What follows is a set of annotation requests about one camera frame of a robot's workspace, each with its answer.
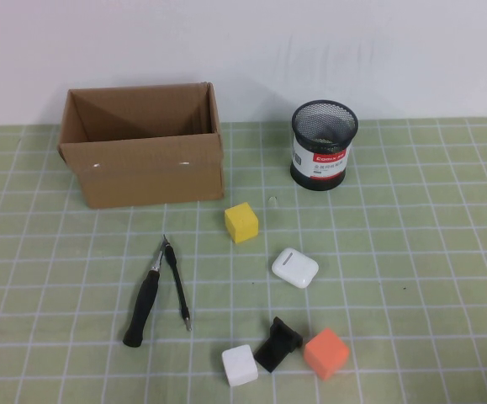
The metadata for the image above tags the thin black flexible bit shaft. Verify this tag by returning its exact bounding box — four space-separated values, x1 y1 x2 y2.
163 244 193 333

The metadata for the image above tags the black-handled screwdriver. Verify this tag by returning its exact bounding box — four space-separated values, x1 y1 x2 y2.
122 234 169 348

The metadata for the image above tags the yellow cube block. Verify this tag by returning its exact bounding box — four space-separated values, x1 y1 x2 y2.
224 201 260 244

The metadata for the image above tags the white earbuds case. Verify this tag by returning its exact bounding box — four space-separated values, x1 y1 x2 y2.
272 247 320 290

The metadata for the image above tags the black mesh pen holder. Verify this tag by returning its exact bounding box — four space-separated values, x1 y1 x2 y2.
290 98 360 191

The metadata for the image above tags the brown cardboard box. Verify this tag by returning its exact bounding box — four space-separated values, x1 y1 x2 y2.
56 81 226 209

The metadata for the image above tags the white cube block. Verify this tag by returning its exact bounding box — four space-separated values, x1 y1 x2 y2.
220 344 259 388

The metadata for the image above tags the orange cube block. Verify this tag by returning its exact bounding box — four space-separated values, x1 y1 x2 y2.
304 327 350 381

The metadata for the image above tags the green grid table mat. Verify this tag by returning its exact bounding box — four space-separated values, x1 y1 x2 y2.
0 117 487 404

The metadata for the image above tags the black plastic bracket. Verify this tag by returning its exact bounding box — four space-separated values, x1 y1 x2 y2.
254 316 304 374

